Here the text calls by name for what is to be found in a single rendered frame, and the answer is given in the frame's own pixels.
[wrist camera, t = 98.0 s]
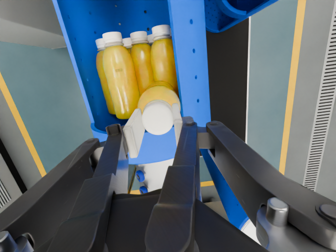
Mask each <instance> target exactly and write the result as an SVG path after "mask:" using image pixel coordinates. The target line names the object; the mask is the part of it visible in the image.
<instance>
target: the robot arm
mask: <svg viewBox="0 0 336 252"><path fill-rule="evenodd" d="M172 114H173V124H174V131H175V138H176V146H177V148H176V152H175V156H174V159H173V163H172V165H169V166H168V168H167V171H166V175H165V178H164V182H163V185H162V188H159V189H156V190H153V191H150V192H146V193H143V194H130V193H128V171H129V157H130V158H137V156H138V155H139V151H140V147H141V144H142V140H143V136H144V132H145V128H144V126H143V123H142V111H141V109H140V108H136V109H135V110H134V112H133V113H132V115H131V117H130V118H129V120H128V121H127V123H126V125H123V126H121V125H120V124H118V123H116V124H111V125H108V126H107V127H106V128H105V129H106V132H107V136H108V137H107V139H106V140H105V141H102V142H100V141H99V139H98V138H90V139H88V140H86V141H84V142H83V143H82V144H81V145H80V146H79V147H77V148H76V149H75V150H74V151H73V152H71V153H70V154H69V155H68V156H67V157H66V158H64V159H63V160H62V161H61V162H60V163H59V164H57V165H56V166H55V167H54V168H53V169H52V170H50V171H49V172H48V173H47V174H46V175H45V176H43V177H42V178H41V179H40V180H39V181H38V182H36V183H35V184H34V185H33V186H32V187H30V188H29V189H28V190H27V191H26V192H25V193H23V194H22V195H21V196H20V197H19V198H18V199H16V200H15V201H14V202H13V203H12V204H11V205H9V206H8V207H7V208H6V209H5V210H4V211H2V212H1V213H0V252H336V202H334V201H332V200H330V199H328V198H326V197H324V196H322V195H320V194H319V193H317V192H315V191H313V190H311V189H309V188H307V187H305V186H303V185H301V184H299V183H297V182H295V181H293V180H291V179H289V178H287V177H285V176H284V175H283V174H282V173H281V172H280V171H278V170H277V169H276V168H275V167H274V166H272V165H271V164H270V163H269V162H268V161H266V160H265V159H264V158H263V157H262V156H261V155H259V154H258V153H257V152H256V151H255V150H253V149H252V148H251V147H250V146H249V145H248V144H246V143H245V142H244V141H243V140H242V139H240V138H239V137H238V136H237V135H236V134H235V133H233V132H232V131H231V130H230V129H229V128H227V127H226V126H225V125H224V124H223V123H221V122H220V121H215V120H213V121H210V122H207V123H206V127H201V126H198V124H197V123H196V122H194V119H193V117H191V116H184V117H181V113H180V109H179V105H178V103H173V104H172ZM200 149H207V150H208V153H209V155H210V156H211V158H212V159H213V161H214V163H215V164H216V166H217V168H218V169H219V171H220V172H221V174H222V176H223V177H224V179H225V181H226V182H227V184H228V185H229V187H230V189H231V190H232V192H233V194H234V195H235V197H236V198H237V200H238V202H239V203H240V205H241V207H242V208H243V210H244V211H245V213H246V215H247V216H248V218H249V219H250V221H251V222H252V224H253V225H254V226H255V227H256V237H257V240H258V241H259V243H260V244H259V243H257V242H256V241H255V240H253V239H252V238H250V237H249V236H248V235H246V234H245V233H244V232H242V231H241V230H240V229H238V228H237V227H235V226H234V225H233V224H231V223H230V222H229V221H227V220H226V219H224V218H223V217H222V216H220V215H219V214H218V213H216V212H215V211H214V210H212V209H211V208H209V207H208V206H207V205H205V204H204V203H203V202H201V201H200ZM128 153H129V156H128Z"/></svg>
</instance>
